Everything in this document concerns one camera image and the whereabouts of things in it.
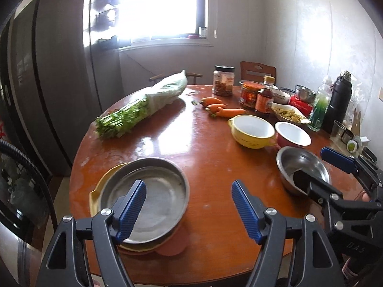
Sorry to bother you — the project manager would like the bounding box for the black thermos flask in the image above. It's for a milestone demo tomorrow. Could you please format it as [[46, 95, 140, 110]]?
[[322, 71, 352, 134]]

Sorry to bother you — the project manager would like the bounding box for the pickle jar with black lid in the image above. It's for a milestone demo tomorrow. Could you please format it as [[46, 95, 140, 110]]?
[[212, 65, 236, 97]]

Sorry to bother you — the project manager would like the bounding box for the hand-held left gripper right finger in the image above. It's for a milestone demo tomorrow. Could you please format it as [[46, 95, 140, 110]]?
[[231, 180, 350, 287]]

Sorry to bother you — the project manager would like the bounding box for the yellow shell-shaped plate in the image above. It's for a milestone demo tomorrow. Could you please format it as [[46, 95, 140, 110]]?
[[89, 163, 180, 252]]

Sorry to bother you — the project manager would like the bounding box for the red and white bowl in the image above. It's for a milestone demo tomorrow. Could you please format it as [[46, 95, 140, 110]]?
[[274, 121, 312, 149]]

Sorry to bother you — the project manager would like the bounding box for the bright window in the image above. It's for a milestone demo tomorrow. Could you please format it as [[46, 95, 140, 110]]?
[[99, 0, 214, 48]]

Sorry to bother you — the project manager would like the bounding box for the black metal object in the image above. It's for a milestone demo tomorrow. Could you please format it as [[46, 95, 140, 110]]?
[[357, 148, 378, 163]]

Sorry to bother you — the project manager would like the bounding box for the orange carrot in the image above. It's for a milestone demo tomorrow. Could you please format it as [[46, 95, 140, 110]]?
[[213, 108, 247, 118], [201, 97, 224, 107], [206, 104, 228, 115]]

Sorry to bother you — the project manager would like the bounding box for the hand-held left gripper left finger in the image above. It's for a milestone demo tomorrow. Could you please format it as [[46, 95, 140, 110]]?
[[35, 179, 147, 287]]

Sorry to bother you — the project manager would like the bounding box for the plastic bottle of green liquid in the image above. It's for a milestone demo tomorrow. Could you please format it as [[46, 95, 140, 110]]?
[[308, 76, 332, 132]]

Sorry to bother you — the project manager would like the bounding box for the small steel bowl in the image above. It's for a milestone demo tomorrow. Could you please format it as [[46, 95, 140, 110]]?
[[295, 84, 317, 104]]

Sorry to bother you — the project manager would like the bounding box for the fruit in foam net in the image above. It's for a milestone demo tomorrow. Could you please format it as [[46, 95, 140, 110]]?
[[346, 135, 361, 153]]

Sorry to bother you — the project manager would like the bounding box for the clear plastic cup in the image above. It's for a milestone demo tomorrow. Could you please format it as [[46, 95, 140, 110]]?
[[331, 120, 347, 140]]

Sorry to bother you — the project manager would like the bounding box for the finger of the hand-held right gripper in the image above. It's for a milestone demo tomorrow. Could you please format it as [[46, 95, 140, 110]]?
[[320, 147, 383, 201], [293, 170, 383, 231]]

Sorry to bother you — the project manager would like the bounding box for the grey refrigerator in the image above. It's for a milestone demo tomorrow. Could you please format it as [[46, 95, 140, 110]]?
[[6, 0, 123, 183]]

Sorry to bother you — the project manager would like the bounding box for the red cardboard box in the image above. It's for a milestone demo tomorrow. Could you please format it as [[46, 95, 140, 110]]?
[[288, 95, 314, 115]]

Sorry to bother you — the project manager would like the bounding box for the large steel bowl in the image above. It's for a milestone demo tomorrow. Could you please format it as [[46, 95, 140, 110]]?
[[276, 145, 332, 197]]

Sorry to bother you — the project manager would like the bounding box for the oval steel plate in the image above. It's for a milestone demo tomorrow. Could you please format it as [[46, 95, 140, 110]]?
[[98, 157, 190, 244]]

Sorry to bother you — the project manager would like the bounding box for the red chili sauce jar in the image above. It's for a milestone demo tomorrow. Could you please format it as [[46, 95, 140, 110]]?
[[240, 81, 265, 110]]

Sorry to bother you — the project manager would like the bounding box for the celery in plastic bag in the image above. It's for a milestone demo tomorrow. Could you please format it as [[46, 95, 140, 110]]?
[[95, 70, 188, 140]]

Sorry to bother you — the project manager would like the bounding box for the orange sauce bottle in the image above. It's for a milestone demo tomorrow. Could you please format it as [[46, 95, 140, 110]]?
[[255, 76, 275, 118]]

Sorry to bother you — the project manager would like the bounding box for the yellow bowl with handles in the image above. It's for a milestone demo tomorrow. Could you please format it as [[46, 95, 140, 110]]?
[[227, 114, 277, 149]]

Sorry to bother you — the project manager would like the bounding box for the white patterned bowl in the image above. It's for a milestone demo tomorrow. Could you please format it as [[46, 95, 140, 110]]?
[[273, 89, 291, 105]]

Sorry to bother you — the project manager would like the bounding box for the white plate of food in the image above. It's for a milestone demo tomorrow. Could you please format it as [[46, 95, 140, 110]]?
[[271, 103, 312, 125]]

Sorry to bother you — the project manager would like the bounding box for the metal storage rack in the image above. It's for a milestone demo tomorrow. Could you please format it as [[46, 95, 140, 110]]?
[[87, 0, 120, 48]]

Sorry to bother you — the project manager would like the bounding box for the wooden chair with carved back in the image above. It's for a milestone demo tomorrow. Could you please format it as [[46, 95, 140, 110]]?
[[240, 61, 276, 86]]

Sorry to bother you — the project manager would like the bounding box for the black curved hose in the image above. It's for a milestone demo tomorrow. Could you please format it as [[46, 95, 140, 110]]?
[[0, 139, 59, 231]]

